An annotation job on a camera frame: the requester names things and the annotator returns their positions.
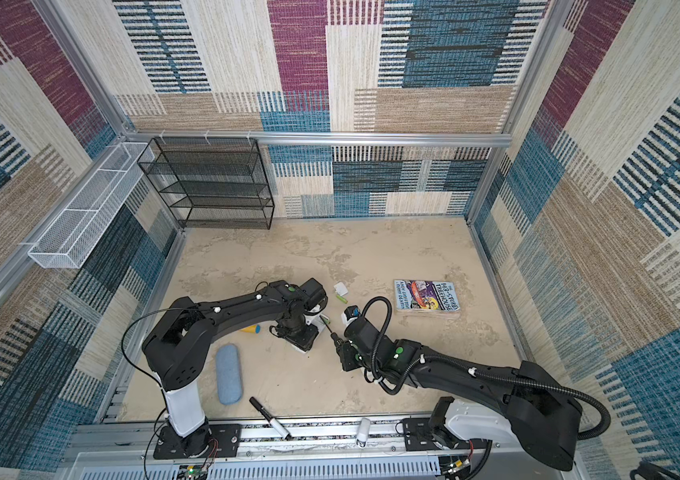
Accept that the white battery cover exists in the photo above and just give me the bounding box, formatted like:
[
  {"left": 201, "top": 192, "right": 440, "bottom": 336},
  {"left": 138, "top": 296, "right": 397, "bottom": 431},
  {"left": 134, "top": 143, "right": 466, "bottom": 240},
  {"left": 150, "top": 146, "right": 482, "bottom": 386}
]
[{"left": 334, "top": 282, "right": 349, "bottom": 297}]

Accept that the white remote with red buttons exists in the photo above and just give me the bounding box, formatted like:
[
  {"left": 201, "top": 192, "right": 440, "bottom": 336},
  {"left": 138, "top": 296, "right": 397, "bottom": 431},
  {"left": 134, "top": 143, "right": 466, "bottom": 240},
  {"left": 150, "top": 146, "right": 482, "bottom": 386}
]
[{"left": 294, "top": 314, "right": 326, "bottom": 352}]

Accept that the black yellow screwdriver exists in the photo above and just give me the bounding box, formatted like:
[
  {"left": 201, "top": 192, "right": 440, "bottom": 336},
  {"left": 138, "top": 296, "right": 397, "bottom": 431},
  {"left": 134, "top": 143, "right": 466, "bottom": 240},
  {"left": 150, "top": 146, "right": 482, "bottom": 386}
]
[{"left": 319, "top": 314, "right": 343, "bottom": 346}]

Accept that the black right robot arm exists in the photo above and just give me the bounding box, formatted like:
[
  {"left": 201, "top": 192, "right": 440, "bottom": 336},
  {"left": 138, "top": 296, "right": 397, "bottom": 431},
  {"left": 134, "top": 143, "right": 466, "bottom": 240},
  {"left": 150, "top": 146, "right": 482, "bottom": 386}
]
[{"left": 331, "top": 318, "right": 582, "bottom": 471}]

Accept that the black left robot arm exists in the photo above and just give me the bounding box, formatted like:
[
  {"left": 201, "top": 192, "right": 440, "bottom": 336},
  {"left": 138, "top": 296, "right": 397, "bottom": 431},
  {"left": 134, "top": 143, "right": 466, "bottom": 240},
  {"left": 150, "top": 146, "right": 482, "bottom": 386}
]
[{"left": 142, "top": 278, "right": 328, "bottom": 458}]

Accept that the yellow scraper with blue tip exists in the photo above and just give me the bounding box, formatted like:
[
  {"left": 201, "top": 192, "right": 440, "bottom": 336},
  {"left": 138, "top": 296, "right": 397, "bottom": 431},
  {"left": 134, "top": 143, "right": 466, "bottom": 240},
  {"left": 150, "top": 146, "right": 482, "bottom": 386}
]
[{"left": 242, "top": 324, "right": 261, "bottom": 334}]

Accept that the blue grey glasses case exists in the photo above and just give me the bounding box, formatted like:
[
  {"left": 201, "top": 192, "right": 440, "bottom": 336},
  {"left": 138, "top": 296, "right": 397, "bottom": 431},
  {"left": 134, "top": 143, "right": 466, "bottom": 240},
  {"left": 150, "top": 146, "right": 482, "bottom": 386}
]
[{"left": 215, "top": 344, "right": 243, "bottom": 405}]

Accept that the black marker pen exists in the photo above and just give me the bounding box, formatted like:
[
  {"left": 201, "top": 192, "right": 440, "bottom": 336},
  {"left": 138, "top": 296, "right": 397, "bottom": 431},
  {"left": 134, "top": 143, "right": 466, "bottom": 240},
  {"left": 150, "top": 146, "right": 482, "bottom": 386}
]
[{"left": 249, "top": 397, "right": 292, "bottom": 440}]

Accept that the colourful magazine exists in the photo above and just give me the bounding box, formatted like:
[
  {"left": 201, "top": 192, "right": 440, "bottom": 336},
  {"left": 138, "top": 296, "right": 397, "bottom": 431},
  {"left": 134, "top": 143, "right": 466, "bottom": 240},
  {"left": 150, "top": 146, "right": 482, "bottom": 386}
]
[{"left": 393, "top": 279, "right": 460, "bottom": 313}]

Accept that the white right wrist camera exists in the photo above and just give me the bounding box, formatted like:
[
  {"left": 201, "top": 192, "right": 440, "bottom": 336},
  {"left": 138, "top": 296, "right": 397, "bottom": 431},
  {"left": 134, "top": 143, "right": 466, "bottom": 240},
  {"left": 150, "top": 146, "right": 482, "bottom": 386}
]
[{"left": 341, "top": 305, "right": 361, "bottom": 327}]

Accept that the white cylinder on rail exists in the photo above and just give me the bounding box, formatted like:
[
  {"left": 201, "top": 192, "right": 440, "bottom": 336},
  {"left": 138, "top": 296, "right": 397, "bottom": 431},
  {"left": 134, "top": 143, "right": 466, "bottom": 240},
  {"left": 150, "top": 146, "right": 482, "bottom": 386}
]
[{"left": 356, "top": 417, "right": 371, "bottom": 448}]

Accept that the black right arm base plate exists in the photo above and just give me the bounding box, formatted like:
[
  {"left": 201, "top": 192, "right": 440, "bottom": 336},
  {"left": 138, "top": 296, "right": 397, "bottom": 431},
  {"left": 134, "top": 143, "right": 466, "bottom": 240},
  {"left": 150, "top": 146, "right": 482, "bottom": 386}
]
[{"left": 394, "top": 417, "right": 488, "bottom": 451}]

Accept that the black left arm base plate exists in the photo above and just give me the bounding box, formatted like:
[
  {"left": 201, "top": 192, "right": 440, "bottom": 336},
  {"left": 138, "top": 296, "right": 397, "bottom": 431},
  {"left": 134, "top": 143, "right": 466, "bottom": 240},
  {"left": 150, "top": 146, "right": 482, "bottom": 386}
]
[{"left": 152, "top": 423, "right": 242, "bottom": 460}]

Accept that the aluminium front rail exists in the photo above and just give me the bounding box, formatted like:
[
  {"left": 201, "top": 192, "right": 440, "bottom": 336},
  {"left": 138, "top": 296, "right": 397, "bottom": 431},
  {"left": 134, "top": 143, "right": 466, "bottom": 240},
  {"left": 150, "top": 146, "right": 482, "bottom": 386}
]
[{"left": 61, "top": 403, "right": 541, "bottom": 468}]

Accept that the black wire mesh shelf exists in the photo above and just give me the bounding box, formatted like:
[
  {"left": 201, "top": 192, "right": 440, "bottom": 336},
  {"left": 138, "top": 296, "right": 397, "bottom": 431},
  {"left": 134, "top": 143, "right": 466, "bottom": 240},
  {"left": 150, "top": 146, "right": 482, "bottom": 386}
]
[{"left": 137, "top": 137, "right": 275, "bottom": 230}]

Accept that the white wire mesh basket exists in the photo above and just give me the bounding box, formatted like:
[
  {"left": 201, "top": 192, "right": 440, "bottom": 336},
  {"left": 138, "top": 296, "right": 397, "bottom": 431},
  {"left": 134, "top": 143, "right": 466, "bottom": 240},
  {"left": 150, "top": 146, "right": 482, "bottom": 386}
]
[{"left": 28, "top": 142, "right": 147, "bottom": 269}]

